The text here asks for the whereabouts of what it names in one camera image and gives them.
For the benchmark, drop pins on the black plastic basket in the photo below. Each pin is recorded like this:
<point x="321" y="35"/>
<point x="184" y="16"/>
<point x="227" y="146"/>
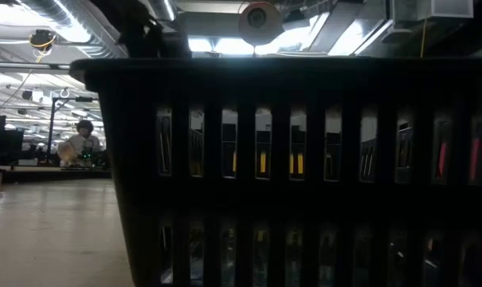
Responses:
<point x="264" y="199"/>

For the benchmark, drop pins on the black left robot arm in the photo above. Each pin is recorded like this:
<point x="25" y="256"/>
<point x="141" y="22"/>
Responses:
<point x="145" y="36"/>

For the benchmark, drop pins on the yellow plastic basket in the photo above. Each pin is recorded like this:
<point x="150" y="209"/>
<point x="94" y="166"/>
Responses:
<point x="263" y="162"/>

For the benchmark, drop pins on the person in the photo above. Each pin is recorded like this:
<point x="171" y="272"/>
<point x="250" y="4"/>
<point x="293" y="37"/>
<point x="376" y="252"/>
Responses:
<point x="83" y="145"/>

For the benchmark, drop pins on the black monitor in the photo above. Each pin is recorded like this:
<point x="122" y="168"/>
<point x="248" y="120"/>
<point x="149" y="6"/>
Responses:
<point x="5" y="143"/>

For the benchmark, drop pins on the white ceiling box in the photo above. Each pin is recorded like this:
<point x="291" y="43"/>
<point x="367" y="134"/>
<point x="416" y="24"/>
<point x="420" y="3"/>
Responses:
<point x="443" y="8"/>

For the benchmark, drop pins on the black stand frame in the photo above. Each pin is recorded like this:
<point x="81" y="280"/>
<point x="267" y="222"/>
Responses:
<point x="51" y="127"/>

